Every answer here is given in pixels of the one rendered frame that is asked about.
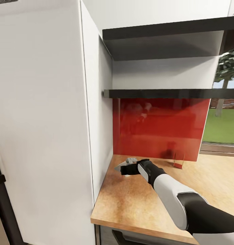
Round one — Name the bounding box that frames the paper coffee filter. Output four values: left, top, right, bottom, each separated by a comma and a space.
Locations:
113, 161, 130, 177

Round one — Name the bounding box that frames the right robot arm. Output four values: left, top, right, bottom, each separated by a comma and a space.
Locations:
121, 157, 234, 245

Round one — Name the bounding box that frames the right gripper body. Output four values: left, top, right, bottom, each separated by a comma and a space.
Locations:
121, 164, 136, 175

